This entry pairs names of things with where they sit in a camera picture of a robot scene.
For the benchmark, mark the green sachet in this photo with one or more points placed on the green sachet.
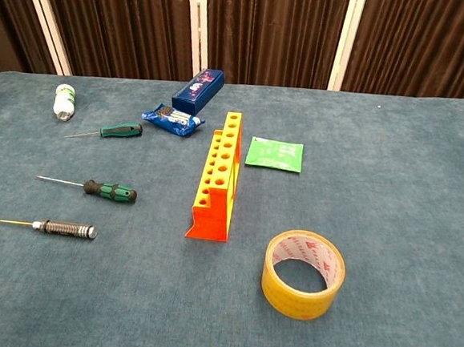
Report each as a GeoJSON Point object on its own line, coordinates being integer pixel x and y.
{"type": "Point", "coordinates": [273, 154]}

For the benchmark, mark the orange yellow tool rack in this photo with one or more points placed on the orange yellow tool rack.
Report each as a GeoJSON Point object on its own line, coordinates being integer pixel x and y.
{"type": "Point", "coordinates": [212, 220]}

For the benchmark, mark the blue cookie packet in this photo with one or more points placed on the blue cookie packet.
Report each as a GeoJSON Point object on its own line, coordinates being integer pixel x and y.
{"type": "Point", "coordinates": [172, 118]}

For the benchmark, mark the dark blue carton box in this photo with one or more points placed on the dark blue carton box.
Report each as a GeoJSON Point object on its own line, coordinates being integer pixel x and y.
{"type": "Point", "coordinates": [196, 90]}

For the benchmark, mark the blue felt table cover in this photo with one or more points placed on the blue felt table cover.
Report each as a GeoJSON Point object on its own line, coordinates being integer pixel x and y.
{"type": "Point", "coordinates": [375, 193]}

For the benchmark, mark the yellowish adhesive tape roll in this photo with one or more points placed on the yellowish adhesive tape roll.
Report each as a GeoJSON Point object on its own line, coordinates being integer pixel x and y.
{"type": "Point", "coordinates": [298, 303]}

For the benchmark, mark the dark brown curtain panel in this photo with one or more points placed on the dark brown curtain panel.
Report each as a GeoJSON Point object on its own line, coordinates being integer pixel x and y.
{"type": "Point", "coordinates": [427, 44]}
{"type": "Point", "coordinates": [275, 32]}
{"type": "Point", "coordinates": [7, 11]}
{"type": "Point", "coordinates": [119, 20]}

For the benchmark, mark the white bottle with green label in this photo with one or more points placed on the white bottle with green label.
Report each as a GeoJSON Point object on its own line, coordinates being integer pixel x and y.
{"type": "Point", "coordinates": [64, 104]}

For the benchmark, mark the white frame post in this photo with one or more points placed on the white frame post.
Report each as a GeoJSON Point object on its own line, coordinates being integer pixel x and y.
{"type": "Point", "coordinates": [344, 49]}
{"type": "Point", "coordinates": [197, 26]}
{"type": "Point", "coordinates": [47, 22]}

